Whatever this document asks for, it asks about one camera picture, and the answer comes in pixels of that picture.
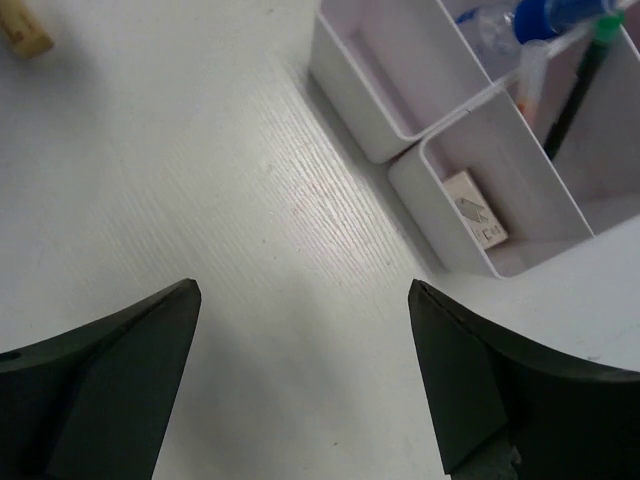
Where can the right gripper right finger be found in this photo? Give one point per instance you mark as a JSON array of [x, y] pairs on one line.
[[506, 407]]

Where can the white divided container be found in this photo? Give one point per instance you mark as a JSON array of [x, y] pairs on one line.
[[546, 204], [393, 70]]

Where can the left white divided container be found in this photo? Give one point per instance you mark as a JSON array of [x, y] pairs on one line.
[[393, 70]]

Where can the small yellow eraser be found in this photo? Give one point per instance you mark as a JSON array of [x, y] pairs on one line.
[[26, 36]]

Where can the right white divided container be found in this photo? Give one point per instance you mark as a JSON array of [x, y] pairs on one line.
[[546, 204]]

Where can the green capped black highlighter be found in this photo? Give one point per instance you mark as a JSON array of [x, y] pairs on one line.
[[606, 31]]

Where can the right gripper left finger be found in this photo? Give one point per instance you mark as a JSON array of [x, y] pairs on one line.
[[95, 402]]

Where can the white boxed eraser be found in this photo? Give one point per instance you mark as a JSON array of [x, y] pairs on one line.
[[475, 210]]

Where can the red clear pen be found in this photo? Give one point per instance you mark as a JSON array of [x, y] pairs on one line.
[[531, 78]]

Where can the blue capped spray bottle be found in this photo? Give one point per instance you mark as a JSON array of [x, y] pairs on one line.
[[503, 27]]

